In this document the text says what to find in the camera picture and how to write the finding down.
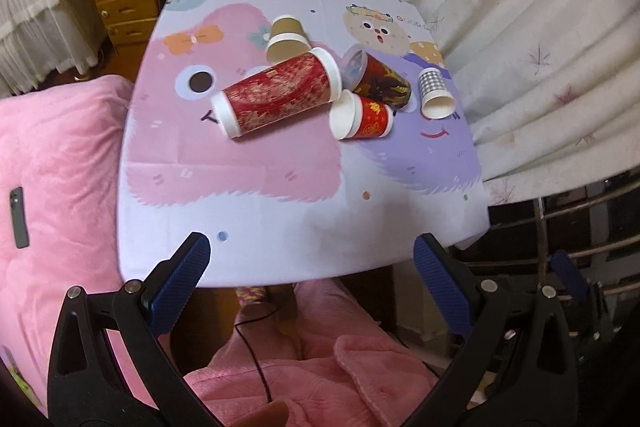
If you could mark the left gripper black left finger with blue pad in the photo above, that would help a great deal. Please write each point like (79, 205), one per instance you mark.
(86, 386)

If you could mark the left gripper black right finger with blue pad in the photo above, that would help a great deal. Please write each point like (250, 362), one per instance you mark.
(516, 366)

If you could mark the dark patterned plastic cup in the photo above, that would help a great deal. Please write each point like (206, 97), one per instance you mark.
(365, 75)

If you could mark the checkered white paper cup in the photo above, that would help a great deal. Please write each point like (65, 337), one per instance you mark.
(436, 101)

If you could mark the small red paper cup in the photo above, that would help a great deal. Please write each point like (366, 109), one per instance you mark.
(353, 117)

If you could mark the large red paper cup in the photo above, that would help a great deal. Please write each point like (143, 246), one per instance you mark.
(281, 91)

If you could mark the tan white paper cup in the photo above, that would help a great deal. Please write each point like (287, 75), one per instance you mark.
(287, 39)

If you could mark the metal rack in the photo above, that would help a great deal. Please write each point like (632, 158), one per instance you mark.
(596, 225)

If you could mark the patterned slipper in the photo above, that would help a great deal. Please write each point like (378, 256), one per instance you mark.
(247, 295)

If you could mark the dark smartphone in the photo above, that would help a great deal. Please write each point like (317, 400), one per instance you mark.
(18, 216)

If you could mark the pink fleece robe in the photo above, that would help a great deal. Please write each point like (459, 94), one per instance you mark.
(311, 357)

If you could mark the pink plush blanket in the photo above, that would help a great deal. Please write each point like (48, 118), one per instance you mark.
(62, 145)

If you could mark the cartoon printed tablecloth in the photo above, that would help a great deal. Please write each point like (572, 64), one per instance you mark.
(286, 203)

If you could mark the white floral curtain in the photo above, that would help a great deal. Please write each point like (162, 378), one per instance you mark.
(550, 88)

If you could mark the white lace furniture cover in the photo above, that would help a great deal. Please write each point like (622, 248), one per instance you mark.
(43, 36)

